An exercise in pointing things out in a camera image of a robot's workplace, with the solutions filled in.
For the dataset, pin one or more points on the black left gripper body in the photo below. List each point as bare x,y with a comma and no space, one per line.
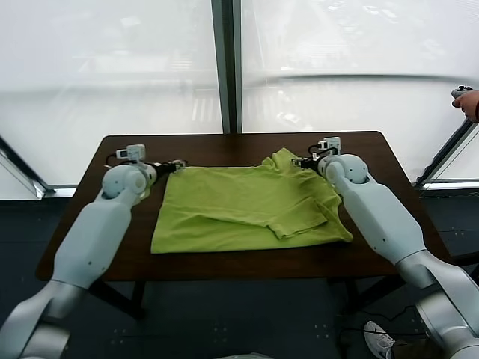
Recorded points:
164,168

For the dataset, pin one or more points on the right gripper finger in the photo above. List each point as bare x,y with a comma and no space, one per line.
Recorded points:
298,166
298,160

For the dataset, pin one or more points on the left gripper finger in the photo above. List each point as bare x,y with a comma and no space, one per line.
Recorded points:
179,168
179,163

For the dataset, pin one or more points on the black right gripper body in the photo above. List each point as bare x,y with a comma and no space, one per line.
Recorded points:
313,164

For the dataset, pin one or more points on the lime green t-shirt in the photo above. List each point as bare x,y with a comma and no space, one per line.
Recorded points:
232,202

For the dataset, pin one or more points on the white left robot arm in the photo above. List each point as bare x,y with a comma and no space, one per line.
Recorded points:
93,232

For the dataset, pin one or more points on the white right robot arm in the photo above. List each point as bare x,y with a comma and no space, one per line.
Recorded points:
378,217

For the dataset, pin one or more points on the person's bare hand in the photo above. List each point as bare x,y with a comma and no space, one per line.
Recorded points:
469,104

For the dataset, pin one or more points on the black metal table leg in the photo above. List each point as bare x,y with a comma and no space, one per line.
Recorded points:
344,293
131,299

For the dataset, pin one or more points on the black tripod stand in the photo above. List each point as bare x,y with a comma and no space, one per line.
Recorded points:
466,259

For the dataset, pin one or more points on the white sneaker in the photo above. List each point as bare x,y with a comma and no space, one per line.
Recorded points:
378,340

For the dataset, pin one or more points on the grey robot torso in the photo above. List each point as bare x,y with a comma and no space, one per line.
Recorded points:
250,356

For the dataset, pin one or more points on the olive brown trouser leg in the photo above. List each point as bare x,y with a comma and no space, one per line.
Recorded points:
409,349

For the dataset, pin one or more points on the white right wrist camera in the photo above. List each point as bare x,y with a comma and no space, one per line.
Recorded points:
331,144

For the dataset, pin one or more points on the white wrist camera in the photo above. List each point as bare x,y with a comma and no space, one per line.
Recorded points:
331,144
132,152

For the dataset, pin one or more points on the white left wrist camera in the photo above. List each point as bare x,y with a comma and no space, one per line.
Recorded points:
132,152

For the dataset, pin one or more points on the dark grey window post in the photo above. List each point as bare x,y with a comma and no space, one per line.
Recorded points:
228,75

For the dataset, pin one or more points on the grey slanted window frame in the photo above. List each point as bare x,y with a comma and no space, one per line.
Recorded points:
22,168
445,161

